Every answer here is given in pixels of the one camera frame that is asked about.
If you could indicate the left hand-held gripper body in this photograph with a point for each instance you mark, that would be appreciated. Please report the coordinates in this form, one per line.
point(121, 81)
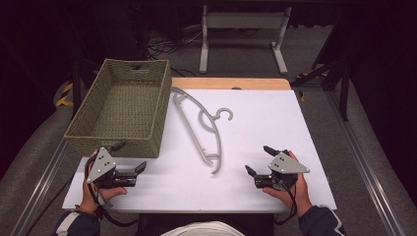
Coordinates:
point(102, 165)

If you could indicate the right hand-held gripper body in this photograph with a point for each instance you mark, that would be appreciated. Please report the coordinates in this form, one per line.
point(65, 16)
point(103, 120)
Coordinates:
point(283, 170)

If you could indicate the green woven basket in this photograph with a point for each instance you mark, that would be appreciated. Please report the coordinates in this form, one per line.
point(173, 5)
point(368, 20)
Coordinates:
point(128, 108)

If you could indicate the grey plastic clothes hanger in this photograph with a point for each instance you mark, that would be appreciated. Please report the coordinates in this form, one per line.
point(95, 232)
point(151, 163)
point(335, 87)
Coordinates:
point(217, 137)

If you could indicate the person's right hand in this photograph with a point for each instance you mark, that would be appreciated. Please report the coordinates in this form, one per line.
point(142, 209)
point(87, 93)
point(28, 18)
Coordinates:
point(300, 196)

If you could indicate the person's left hand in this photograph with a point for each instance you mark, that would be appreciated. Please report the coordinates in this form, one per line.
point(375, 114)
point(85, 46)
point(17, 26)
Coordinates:
point(88, 196)

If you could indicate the white foam board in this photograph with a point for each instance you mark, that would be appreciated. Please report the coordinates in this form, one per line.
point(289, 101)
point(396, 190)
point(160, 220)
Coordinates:
point(262, 131)

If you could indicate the yellow black hazard tape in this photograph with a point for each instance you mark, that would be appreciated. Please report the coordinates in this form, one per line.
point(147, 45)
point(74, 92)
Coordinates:
point(64, 98)

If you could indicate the black metal stand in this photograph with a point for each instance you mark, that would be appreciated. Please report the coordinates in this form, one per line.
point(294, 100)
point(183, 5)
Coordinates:
point(344, 91)
point(76, 85)

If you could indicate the person's white shirt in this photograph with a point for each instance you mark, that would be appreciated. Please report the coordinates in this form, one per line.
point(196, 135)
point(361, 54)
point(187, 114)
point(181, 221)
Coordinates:
point(203, 229)

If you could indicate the aluminium rail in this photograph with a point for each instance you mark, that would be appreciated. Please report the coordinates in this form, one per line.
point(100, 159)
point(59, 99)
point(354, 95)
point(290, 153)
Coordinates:
point(367, 170)
point(39, 193)

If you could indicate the white metal stand frame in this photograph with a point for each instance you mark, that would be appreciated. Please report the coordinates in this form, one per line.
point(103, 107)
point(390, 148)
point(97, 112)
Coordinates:
point(205, 39)

